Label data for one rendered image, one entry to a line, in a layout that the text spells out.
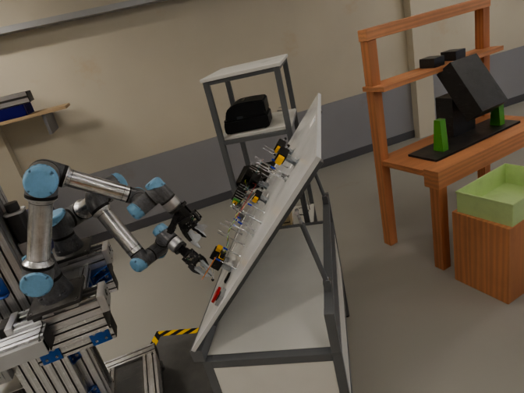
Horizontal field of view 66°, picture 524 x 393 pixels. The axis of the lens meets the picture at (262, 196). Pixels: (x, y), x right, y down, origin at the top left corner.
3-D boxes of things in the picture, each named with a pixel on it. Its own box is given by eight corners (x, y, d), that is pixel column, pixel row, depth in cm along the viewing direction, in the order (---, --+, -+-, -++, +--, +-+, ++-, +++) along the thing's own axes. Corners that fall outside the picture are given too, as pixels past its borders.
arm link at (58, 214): (47, 238, 222) (37, 217, 217) (68, 227, 232) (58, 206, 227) (59, 240, 215) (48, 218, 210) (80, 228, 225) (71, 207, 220)
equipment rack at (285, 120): (264, 317, 315) (199, 79, 246) (272, 273, 370) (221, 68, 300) (328, 312, 305) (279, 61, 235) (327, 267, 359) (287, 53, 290)
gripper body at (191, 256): (189, 267, 188) (171, 251, 191) (192, 270, 196) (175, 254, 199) (201, 255, 190) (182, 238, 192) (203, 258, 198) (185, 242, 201)
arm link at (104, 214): (77, 188, 186) (144, 269, 187) (96, 178, 194) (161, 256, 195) (70, 199, 193) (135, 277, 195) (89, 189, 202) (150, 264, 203)
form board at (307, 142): (242, 223, 279) (240, 222, 279) (320, 93, 236) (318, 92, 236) (194, 352, 172) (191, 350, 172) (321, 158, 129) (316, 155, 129)
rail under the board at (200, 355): (193, 362, 175) (189, 351, 172) (241, 231, 281) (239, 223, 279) (205, 362, 174) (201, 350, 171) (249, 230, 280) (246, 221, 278)
